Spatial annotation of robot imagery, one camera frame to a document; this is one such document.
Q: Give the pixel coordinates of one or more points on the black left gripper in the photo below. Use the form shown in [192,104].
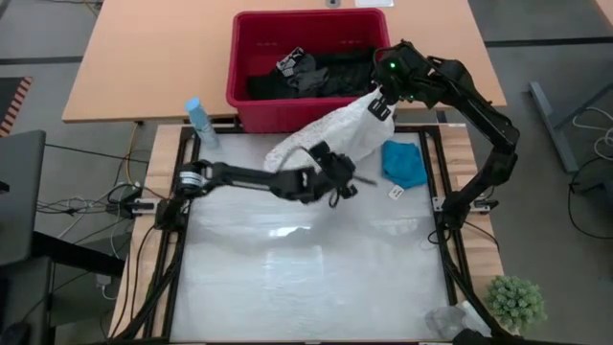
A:
[335,175]

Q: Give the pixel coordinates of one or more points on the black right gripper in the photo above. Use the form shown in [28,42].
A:
[400,72]

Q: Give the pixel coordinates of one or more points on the white garment label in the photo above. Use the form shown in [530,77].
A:
[395,192]

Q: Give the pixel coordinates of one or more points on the blue garment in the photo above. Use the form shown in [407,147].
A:
[404,165]

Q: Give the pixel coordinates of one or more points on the white lace garment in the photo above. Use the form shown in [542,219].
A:
[345,129]

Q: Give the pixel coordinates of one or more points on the red plastic laundry basket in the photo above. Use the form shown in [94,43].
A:
[268,117]

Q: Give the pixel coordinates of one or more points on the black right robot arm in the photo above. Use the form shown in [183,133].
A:
[483,120]

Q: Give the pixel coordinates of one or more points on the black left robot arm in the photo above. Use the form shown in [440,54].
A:
[239,178]

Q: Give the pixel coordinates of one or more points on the black garment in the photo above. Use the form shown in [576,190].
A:
[335,76]

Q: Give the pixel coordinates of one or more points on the white sheet on desk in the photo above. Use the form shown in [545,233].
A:
[374,3]

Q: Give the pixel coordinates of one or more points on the grey desk grommet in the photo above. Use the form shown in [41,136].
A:
[333,3]

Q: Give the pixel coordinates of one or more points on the black white garment tag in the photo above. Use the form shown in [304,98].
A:
[289,62]

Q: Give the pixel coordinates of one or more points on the grey metal desk leg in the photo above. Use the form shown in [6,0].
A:
[551,124]

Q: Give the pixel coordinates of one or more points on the clear plastic cup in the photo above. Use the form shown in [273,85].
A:
[452,321]

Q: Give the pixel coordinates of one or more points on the spray bottle with blue cap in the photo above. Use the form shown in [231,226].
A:
[201,123]

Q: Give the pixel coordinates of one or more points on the small green potted plant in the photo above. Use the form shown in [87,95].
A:
[516,303]

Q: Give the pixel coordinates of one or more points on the pink desk corner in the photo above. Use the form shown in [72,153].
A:
[606,12]

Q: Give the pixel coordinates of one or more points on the tan wooden desk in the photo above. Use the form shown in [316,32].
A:
[143,57]

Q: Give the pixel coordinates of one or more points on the white power adapter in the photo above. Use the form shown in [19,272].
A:
[106,285]

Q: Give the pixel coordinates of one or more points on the black side table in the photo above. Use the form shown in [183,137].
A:
[72,254]

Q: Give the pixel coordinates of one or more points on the grey computer monitor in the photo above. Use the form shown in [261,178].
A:
[21,196]

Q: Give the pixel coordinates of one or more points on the black orange striped mat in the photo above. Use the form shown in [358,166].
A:
[12,105]

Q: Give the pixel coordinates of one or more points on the black metal table frame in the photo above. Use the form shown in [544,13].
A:
[447,287]

